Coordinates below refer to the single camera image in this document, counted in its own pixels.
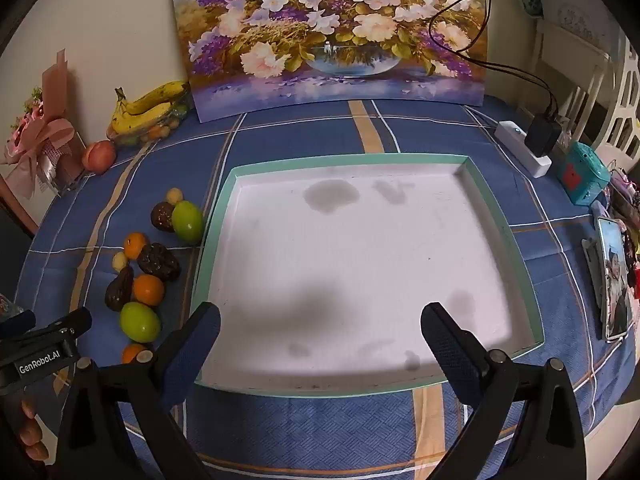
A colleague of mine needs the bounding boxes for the cluttered small trinkets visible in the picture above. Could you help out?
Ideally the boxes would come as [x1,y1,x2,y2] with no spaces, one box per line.
[600,160,640,311]

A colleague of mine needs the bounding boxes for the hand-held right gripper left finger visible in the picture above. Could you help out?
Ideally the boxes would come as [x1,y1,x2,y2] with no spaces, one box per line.
[52,301,222,480]

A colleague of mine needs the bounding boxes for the pink wrapped bouquet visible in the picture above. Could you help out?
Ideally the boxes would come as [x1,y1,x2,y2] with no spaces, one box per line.
[0,50,88,196]

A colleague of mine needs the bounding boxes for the red peach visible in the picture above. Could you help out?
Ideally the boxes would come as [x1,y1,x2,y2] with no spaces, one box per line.
[81,140,117,175]

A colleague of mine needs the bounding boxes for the flower painting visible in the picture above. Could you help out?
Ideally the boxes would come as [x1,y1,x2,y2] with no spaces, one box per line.
[169,0,488,123]

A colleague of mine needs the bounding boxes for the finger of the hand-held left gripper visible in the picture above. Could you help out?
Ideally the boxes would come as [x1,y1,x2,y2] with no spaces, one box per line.
[0,306,93,356]
[0,310,37,338]

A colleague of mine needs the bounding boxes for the smartphone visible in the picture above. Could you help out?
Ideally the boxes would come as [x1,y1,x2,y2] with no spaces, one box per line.
[597,217,635,343]

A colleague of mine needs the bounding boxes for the black cable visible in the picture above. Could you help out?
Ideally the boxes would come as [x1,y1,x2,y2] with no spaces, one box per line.
[427,0,558,121]

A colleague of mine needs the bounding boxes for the orange tangerine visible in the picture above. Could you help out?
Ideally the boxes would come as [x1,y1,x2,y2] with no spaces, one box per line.
[132,274,166,307]
[121,342,153,365]
[123,232,149,261]

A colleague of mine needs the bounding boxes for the yellow banana bunch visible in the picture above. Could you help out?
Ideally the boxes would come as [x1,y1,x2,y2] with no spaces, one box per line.
[111,80,192,136]

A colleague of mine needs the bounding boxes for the green jujube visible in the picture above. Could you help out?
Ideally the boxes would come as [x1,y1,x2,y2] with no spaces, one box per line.
[171,200,205,243]
[119,301,162,341]

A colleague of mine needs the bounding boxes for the wrinkled brown date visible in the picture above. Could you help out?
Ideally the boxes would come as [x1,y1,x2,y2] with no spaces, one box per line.
[137,243,182,282]
[151,201,176,233]

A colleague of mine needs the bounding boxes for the person's left hand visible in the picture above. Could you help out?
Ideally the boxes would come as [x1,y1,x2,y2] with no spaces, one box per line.
[17,397,55,461]

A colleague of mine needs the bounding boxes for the teal box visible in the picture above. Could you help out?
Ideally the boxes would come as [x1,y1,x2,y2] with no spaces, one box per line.
[556,141,612,206]

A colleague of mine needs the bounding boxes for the white power strip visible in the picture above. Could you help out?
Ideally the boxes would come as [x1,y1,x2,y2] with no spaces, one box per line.
[494,120,552,179]

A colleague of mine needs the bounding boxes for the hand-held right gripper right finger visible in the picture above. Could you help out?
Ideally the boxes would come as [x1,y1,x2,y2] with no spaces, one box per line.
[420,301,588,480]

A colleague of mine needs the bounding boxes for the clear container of small fruit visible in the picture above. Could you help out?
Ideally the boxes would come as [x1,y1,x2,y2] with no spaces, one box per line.
[107,102,191,148]

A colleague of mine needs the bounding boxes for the dark wooden furniture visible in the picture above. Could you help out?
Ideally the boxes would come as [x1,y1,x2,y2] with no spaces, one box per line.
[0,180,41,301]

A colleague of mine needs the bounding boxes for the white chair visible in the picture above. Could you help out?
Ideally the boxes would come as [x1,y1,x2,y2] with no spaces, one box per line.
[520,10,640,161]

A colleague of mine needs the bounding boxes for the blue plaid tablecloth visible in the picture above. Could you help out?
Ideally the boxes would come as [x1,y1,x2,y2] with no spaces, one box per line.
[15,95,640,480]

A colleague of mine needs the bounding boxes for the black charger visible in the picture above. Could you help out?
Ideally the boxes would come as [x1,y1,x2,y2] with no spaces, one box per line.
[527,114,563,158]

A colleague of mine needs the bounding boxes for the white tray with green rim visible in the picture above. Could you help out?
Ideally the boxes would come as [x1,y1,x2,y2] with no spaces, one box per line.
[192,152,545,400]

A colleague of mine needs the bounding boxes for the dark brown avocado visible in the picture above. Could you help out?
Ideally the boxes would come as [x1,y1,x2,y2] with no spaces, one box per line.
[104,266,135,312]

